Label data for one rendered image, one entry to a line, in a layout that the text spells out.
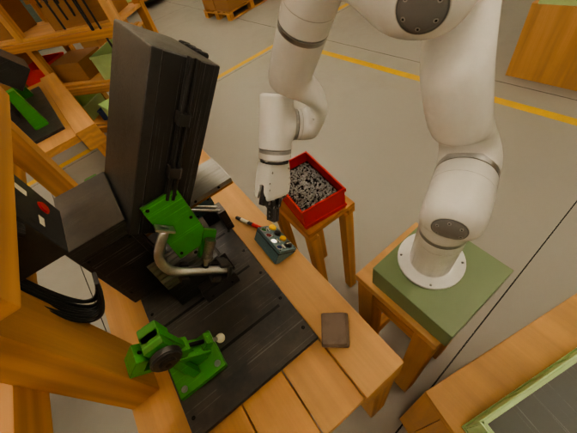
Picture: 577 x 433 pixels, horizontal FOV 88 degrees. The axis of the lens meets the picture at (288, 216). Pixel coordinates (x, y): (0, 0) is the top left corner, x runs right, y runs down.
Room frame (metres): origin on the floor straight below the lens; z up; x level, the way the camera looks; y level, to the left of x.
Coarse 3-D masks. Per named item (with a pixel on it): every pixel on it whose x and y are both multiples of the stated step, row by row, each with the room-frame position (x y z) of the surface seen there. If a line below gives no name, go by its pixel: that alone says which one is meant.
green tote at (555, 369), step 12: (576, 348) 0.08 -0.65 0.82; (564, 360) 0.06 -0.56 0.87; (576, 360) 0.05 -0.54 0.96; (540, 372) 0.06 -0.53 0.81; (552, 372) 0.04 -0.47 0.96; (528, 384) 0.04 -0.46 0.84; (540, 384) 0.03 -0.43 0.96; (516, 396) 0.02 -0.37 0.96; (492, 408) 0.01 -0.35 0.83; (504, 408) 0.01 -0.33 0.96; (480, 420) 0.00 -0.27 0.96; (492, 420) -0.01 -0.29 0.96; (468, 432) -0.02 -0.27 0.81; (480, 432) -0.02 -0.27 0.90; (492, 432) -0.03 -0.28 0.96
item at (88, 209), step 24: (72, 192) 0.86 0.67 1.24; (96, 192) 0.82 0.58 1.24; (72, 216) 0.74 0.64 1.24; (96, 216) 0.71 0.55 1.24; (120, 216) 0.68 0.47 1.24; (72, 240) 0.64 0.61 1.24; (96, 240) 0.63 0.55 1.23; (120, 240) 0.64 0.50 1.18; (144, 240) 0.66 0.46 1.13; (96, 264) 0.60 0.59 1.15; (120, 264) 0.62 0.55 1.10; (144, 264) 0.64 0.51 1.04; (120, 288) 0.60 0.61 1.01; (144, 288) 0.62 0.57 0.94
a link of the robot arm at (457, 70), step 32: (480, 0) 0.40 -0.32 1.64; (448, 32) 0.40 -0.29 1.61; (480, 32) 0.38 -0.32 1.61; (448, 64) 0.37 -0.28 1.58; (480, 64) 0.35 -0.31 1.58; (448, 96) 0.35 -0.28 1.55; (480, 96) 0.34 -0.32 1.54; (448, 128) 0.35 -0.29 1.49; (480, 128) 0.34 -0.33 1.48; (480, 160) 0.36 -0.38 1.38
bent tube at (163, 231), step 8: (160, 232) 0.59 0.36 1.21; (168, 232) 0.60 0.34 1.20; (160, 240) 0.59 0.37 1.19; (160, 248) 0.57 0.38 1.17; (160, 256) 0.56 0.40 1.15; (160, 264) 0.55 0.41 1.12; (168, 264) 0.56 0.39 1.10; (168, 272) 0.54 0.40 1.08; (176, 272) 0.55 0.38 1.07; (184, 272) 0.55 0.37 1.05; (192, 272) 0.55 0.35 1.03; (200, 272) 0.56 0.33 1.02; (208, 272) 0.56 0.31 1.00; (216, 272) 0.56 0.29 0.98; (224, 272) 0.56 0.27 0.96
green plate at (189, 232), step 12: (144, 204) 0.66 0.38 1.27; (156, 204) 0.66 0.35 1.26; (168, 204) 0.66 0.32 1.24; (180, 204) 0.67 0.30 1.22; (156, 216) 0.64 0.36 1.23; (168, 216) 0.65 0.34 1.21; (180, 216) 0.65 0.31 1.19; (192, 216) 0.66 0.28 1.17; (180, 228) 0.64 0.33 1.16; (192, 228) 0.64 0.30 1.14; (168, 240) 0.61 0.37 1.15; (180, 240) 0.62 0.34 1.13; (192, 240) 0.62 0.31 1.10; (180, 252) 0.60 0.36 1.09
